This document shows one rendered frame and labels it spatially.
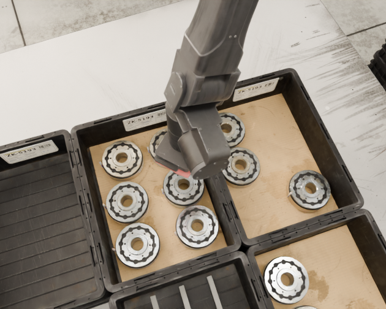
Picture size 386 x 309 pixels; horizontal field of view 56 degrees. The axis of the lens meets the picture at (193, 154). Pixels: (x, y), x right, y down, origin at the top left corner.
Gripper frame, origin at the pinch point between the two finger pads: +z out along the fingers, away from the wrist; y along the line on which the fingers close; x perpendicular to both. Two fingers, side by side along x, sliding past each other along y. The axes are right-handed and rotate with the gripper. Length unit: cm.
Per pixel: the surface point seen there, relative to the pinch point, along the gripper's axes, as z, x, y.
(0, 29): 105, 157, 59
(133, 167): 20.9, 14.7, -0.8
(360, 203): 14.4, -37.1, 14.5
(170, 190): 21.0, 3.5, -1.7
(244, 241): 14.2, -17.5, -5.9
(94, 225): 13.9, 12.5, -18.3
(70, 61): 36, 59, 26
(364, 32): 107, -34, 164
